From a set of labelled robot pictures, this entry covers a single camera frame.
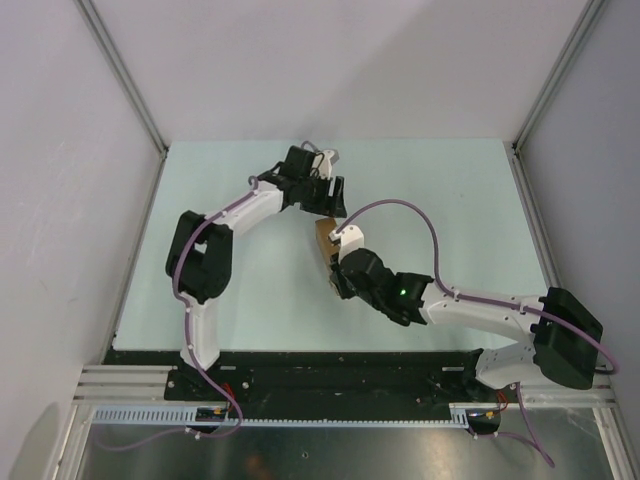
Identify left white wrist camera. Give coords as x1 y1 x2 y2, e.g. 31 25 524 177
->
312 149 339 179

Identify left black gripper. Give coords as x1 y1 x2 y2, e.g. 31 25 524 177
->
297 172 345 218

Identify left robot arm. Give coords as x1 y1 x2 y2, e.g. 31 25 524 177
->
165 141 347 400

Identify white slotted cable duct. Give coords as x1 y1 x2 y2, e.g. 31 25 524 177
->
92 402 476 429

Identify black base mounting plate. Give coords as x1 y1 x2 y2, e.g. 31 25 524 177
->
103 350 516 424

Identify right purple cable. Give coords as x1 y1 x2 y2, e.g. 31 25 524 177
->
334 199 620 468

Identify brown cardboard express box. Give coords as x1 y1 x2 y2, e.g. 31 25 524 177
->
315 217 342 298

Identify aluminium front cross rail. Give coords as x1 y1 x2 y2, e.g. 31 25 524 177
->
73 365 617 408

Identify left aluminium frame post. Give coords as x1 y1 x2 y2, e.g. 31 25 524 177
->
74 0 169 157

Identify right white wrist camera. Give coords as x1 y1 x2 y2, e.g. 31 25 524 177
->
329 225 364 263

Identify purple cable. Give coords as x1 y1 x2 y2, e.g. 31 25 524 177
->
92 140 321 454
334 199 620 468

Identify right aluminium side rail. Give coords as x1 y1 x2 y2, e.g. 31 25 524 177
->
504 142 564 287

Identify aluminium frame post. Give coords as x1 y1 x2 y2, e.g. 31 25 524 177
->
74 0 169 157
513 0 607 151

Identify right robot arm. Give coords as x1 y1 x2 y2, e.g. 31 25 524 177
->
329 248 603 401

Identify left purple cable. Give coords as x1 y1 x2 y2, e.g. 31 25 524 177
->
92 140 321 454

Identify right aluminium frame post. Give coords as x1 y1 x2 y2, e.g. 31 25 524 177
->
513 0 607 151

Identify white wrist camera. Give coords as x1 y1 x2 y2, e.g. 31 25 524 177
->
312 149 339 179
329 225 364 263

